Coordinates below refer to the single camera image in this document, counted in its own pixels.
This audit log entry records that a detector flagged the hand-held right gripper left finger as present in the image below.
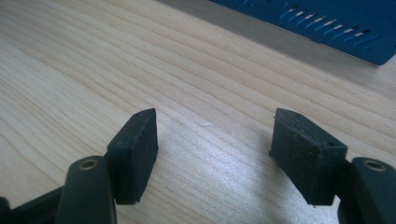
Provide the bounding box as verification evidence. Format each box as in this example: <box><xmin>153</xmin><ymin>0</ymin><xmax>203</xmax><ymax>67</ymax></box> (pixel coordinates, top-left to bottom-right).
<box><xmin>106</xmin><ymin>107</ymin><xmax>160</xmax><ymax>205</ymax></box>

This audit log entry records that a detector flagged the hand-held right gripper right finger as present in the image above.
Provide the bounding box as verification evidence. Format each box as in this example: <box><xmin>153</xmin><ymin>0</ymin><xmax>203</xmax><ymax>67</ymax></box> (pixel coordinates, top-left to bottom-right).
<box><xmin>268</xmin><ymin>107</ymin><xmax>349</xmax><ymax>206</ymax></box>

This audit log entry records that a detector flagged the blue plastic file rack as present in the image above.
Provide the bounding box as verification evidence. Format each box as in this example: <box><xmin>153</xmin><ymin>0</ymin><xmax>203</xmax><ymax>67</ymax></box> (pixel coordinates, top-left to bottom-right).
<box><xmin>207</xmin><ymin>0</ymin><xmax>396</xmax><ymax>66</ymax></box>

